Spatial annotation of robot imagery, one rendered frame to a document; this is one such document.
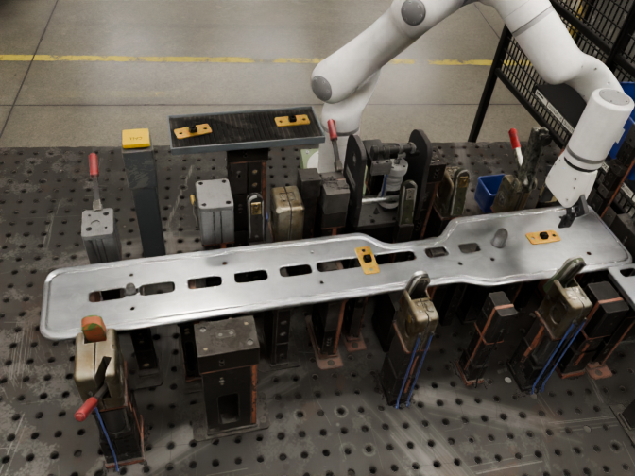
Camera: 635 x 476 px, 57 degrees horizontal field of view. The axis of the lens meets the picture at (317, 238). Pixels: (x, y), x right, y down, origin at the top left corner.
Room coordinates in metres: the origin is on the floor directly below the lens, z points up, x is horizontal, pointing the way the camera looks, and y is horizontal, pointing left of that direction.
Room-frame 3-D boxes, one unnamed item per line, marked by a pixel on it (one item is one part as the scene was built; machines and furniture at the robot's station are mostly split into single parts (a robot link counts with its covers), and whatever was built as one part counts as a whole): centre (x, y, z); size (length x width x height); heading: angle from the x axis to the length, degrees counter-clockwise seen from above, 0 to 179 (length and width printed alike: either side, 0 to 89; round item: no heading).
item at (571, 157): (1.09, -0.56, 1.26); 0.09 x 0.08 x 0.03; 18
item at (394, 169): (1.17, -0.15, 0.94); 0.18 x 0.13 x 0.49; 108
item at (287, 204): (1.04, 0.08, 0.89); 0.13 x 0.11 x 0.38; 18
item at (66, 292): (0.93, -0.10, 1.00); 1.38 x 0.22 x 0.02; 108
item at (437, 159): (1.22, -0.27, 0.91); 0.07 x 0.05 x 0.42; 18
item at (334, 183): (1.12, -0.03, 0.89); 0.13 x 0.11 x 0.38; 18
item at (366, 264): (0.94, -0.12, 1.01); 0.08 x 0.04 x 0.01; 19
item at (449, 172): (1.21, -0.34, 0.88); 0.11 x 0.09 x 0.37; 18
